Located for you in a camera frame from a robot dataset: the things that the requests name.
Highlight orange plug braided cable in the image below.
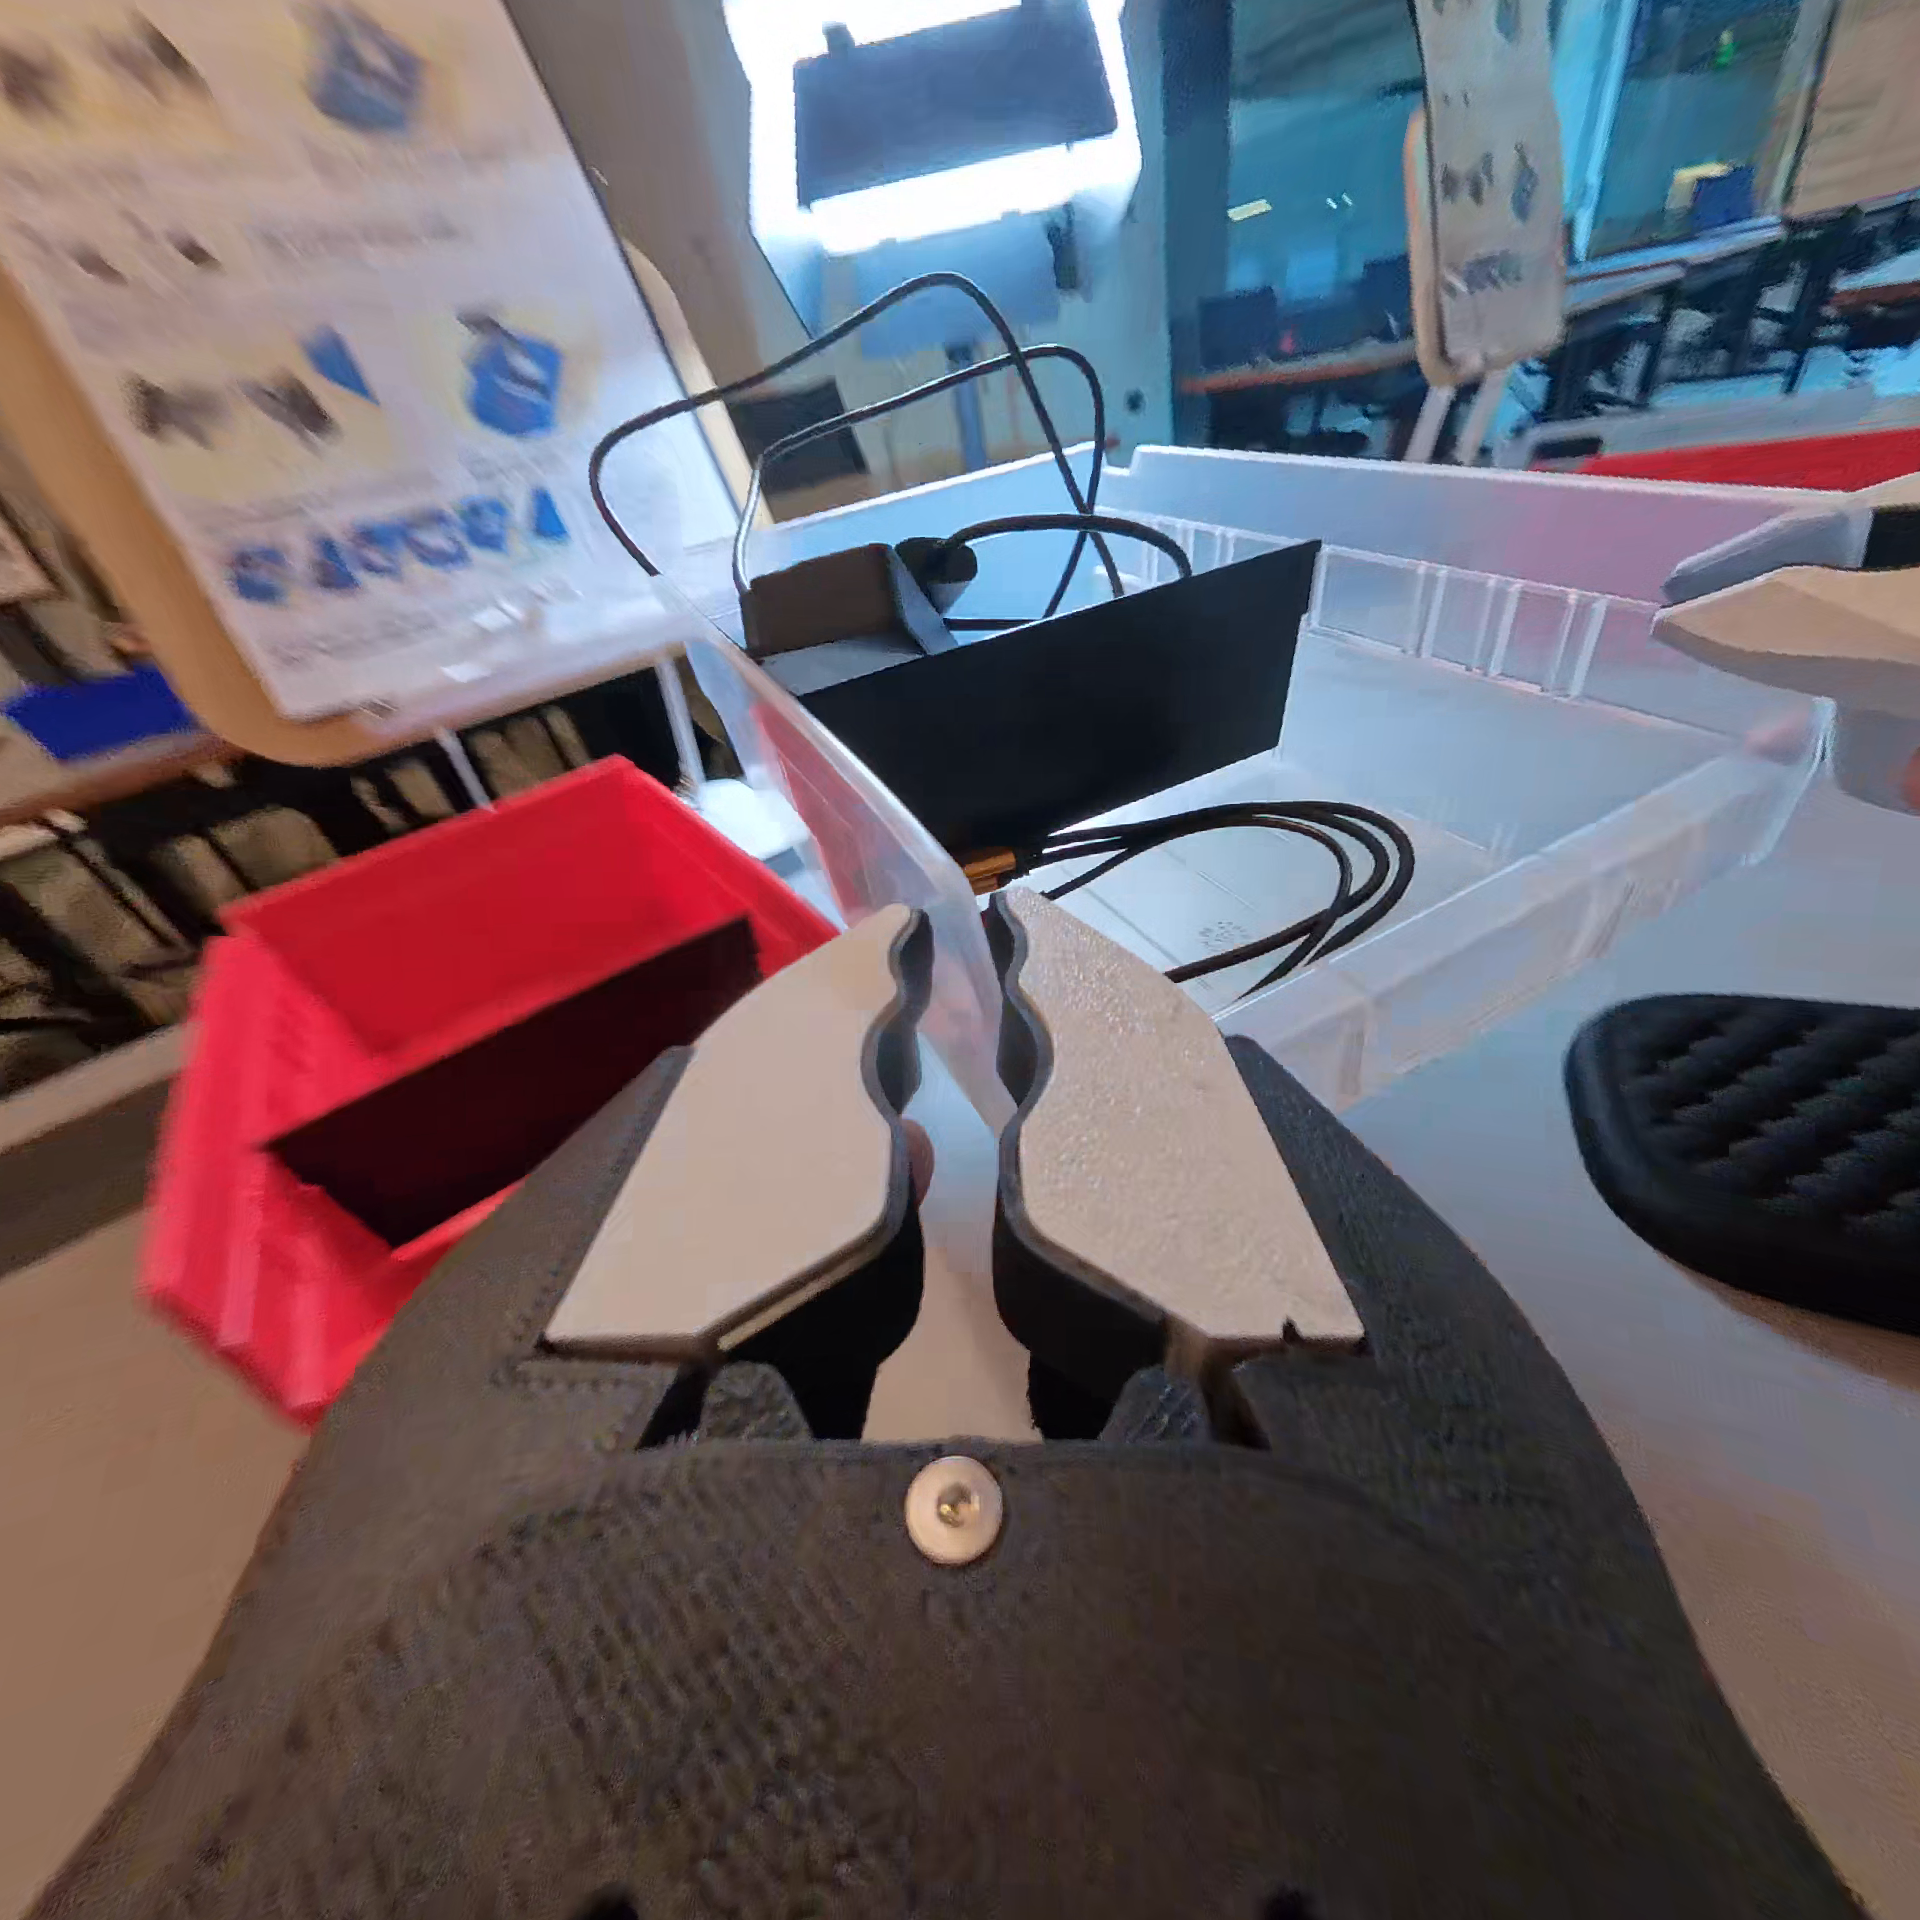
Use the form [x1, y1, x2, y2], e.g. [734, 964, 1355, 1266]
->
[968, 803, 1419, 991]

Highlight clear plastic bin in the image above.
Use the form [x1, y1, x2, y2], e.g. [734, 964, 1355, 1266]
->
[660, 441, 1840, 1113]

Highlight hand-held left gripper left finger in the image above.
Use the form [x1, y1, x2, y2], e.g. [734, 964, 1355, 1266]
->
[542, 902, 936, 1365]

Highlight black textured rounded object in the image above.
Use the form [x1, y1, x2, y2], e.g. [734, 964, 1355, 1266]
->
[1564, 991, 1920, 1337]

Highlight blue plastic bin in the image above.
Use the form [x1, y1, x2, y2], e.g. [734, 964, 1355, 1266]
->
[8, 668, 202, 762]

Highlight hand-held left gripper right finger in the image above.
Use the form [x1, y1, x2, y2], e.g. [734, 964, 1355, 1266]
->
[988, 887, 1368, 1367]

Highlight wooden display board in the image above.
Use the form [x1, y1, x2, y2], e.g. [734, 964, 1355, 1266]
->
[1409, 0, 1572, 393]

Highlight red plastic bin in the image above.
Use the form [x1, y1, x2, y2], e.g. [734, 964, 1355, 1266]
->
[143, 757, 842, 1420]
[1576, 427, 1920, 492]

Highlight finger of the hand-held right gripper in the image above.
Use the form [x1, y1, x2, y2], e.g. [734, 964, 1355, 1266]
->
[1662, 477, 1920, 605]
[1651, 566, 1920, 706]

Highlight printed instruction sheet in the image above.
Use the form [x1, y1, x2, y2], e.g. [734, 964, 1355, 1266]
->
[0, 0, 699, 722]

